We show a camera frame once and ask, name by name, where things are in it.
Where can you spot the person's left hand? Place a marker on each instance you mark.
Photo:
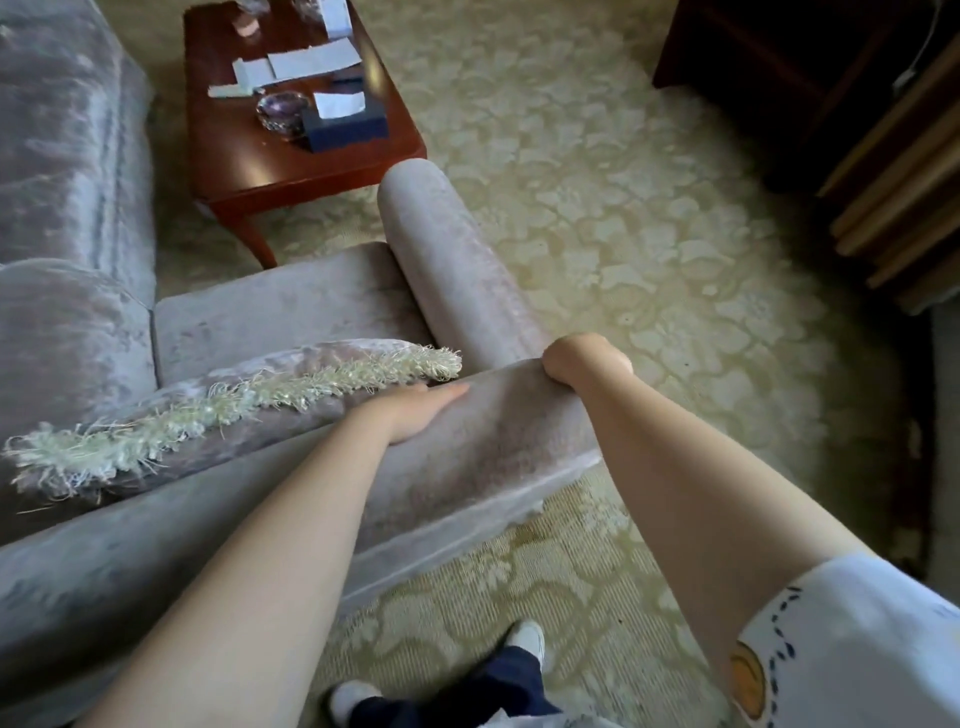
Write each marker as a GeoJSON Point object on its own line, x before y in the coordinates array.
{"type": "Point", "coordinates": [409, 416]}

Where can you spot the person's right hand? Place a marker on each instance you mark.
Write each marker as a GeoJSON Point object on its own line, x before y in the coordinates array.
{"type": "Point", "coordinates": [592, 356]}

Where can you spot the person's right fingers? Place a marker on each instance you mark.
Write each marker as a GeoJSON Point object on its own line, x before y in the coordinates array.
{"type": "Point", "coordinates": [556, 369]}

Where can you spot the person's left fingers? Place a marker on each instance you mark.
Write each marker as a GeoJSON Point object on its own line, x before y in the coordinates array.
{"type": "Point", "coordinates": [442, 395]}

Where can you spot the grey velvet armchair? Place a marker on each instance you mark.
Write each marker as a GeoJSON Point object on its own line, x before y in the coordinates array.
{"type": "Point", "coordinates": [480, 450]}
{"type": "Point", "coordinates": [60, 135]}

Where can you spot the person's left forearm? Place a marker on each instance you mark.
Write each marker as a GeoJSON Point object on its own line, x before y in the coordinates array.
{"type": "Point", "coordinates": [262, 570]}

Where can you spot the person's right forearm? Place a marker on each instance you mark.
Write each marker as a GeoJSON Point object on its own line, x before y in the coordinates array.
{"type": "Point", "coordinates": [697, 510]}

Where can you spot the grey velvet fringed pillow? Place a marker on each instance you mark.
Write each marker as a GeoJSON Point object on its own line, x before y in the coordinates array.
{"type": "Point", "coordinates": [225, 379]}

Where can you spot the white shoe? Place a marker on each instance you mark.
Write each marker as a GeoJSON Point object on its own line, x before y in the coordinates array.
{"type": "Point", "coordinates": [346, 699]}
{"type": "Point", "coordinates": [527, 641]}

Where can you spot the dark blue tissue box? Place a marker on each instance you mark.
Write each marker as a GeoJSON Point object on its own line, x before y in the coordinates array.
{"type": "Point", "coordinates": [349, 131]}

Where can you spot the dark blue trousers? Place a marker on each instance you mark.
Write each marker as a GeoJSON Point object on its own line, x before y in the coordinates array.
{"type": "Point", "coordinates": [480, 694]}

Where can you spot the red-brown wooden side table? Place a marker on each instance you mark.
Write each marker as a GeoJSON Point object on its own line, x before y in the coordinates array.
{"type": "Point", "coordinates": [240, 165]}

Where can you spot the white tissue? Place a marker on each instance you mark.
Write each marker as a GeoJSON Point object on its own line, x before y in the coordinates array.
{"type": "Point", "coordinates": [337, 103]}

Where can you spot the clear glass ashtray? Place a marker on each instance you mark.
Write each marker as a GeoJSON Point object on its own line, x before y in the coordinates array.
{"type": "Point", "coordinates": [281, 112]}

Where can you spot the large white paper sheet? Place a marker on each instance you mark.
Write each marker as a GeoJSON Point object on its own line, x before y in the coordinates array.
{"type": "Point", "coordinates": [313, 57]}

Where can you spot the dark wooden cabinet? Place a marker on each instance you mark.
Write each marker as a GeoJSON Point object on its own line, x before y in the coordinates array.
{"type": "Point", "coordinates": [765, 67]}

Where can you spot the small white paper slip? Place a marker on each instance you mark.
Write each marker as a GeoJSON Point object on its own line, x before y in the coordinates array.
{"type": "Point", "coordinates": [229, 91]}

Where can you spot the beige wooden slatted furniture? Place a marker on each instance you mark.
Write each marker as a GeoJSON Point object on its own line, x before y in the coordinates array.
{"type": "Point", "coordinates": [907, 195]}

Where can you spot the tall white paper card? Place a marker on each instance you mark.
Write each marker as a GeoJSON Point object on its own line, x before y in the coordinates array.
{"type": "Point", "coordinates": [335, 15]}

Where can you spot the clear drinking glass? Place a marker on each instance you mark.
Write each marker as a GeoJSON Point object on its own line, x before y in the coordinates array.
{"type": "Point", "coordinates": [251, 6]}
{"type": "Point", "coordinates": [306, 7]}

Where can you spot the white printed shirt sleeve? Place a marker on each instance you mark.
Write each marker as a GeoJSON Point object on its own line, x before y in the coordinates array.
{"type": "Point", "coordinates": [862, 652]}

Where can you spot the pink small cup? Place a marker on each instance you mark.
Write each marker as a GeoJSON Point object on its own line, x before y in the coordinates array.
{"type": "Point", "coordinates": [244, 27]}

